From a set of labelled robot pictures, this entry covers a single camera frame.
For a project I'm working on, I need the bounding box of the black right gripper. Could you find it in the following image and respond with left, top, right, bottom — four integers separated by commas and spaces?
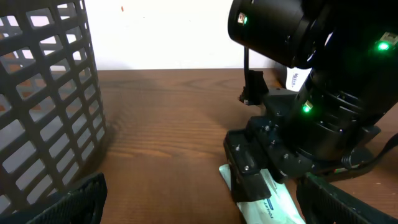
224, 88, 381, 202

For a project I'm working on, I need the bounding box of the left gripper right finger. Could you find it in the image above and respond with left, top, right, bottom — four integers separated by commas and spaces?
296, 173, 397, 224

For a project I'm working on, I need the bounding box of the white barcode scanner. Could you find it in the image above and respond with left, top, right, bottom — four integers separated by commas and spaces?
273, 62, 312, 92

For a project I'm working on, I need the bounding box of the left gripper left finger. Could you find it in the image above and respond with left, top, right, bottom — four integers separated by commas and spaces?
1, 172, 108, 224

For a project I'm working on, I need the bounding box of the mint green wipes pack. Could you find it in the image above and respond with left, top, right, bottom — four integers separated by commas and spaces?
235, 169, 305, 224

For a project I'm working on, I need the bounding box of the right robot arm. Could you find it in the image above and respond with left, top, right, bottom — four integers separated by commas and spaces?
224, 0, 397, 202

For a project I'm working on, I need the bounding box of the grey plastic basket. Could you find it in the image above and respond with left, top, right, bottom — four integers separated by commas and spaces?
1, 0, 107, 216

